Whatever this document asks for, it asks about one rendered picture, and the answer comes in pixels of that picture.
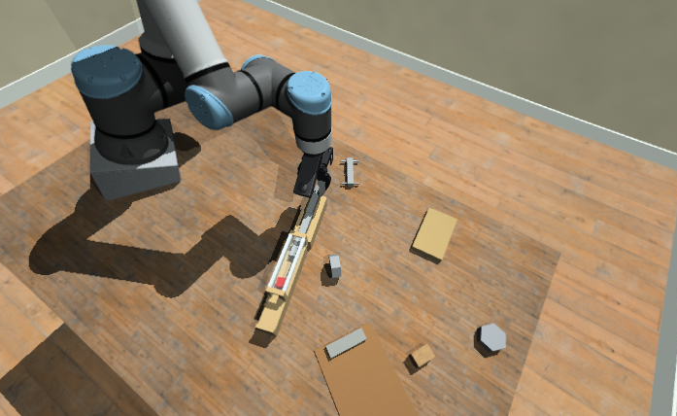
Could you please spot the small wooden block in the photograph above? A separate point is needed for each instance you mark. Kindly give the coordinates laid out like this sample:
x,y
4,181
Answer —
x,y
421,356

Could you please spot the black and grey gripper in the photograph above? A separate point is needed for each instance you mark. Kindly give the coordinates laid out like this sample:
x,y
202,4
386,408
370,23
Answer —
x,y
323,178

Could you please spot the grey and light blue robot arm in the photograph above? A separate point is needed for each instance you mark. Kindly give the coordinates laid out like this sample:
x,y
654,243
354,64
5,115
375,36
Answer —
x,y
122,90

